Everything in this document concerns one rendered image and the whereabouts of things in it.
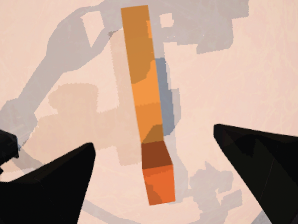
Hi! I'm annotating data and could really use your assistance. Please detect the orange bar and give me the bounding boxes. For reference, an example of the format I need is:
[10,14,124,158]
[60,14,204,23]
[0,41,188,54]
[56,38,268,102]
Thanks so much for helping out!
[121,6,176,205]

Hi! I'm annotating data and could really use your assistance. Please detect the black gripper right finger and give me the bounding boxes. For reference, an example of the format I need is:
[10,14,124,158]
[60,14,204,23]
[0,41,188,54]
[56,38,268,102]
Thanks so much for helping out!
[213,123,298,224]

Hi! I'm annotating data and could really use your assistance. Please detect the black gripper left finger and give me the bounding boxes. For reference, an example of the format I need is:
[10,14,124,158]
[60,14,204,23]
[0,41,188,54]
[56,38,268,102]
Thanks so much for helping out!
[0,141,96,224]

